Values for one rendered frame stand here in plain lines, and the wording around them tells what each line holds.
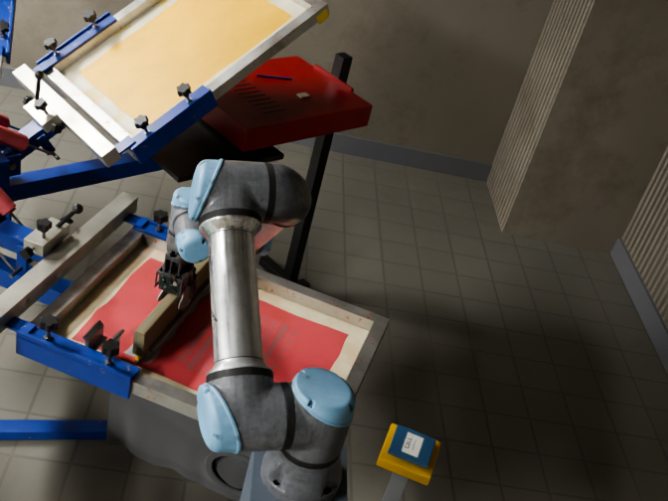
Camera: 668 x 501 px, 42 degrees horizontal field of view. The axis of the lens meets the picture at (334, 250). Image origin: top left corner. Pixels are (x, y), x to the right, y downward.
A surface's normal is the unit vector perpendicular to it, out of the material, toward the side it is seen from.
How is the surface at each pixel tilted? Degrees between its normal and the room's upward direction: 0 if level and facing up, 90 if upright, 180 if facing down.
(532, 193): 90
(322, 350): 0
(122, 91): 32
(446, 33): 90
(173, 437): 96
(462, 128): 90
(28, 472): 0
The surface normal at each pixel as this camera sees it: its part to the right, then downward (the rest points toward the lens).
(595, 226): 0.00, 0.56
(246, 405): 0.27, -0.40
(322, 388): 0.34, -0.80
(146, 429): -0.26, 0.57
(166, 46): -0.20, -0.56
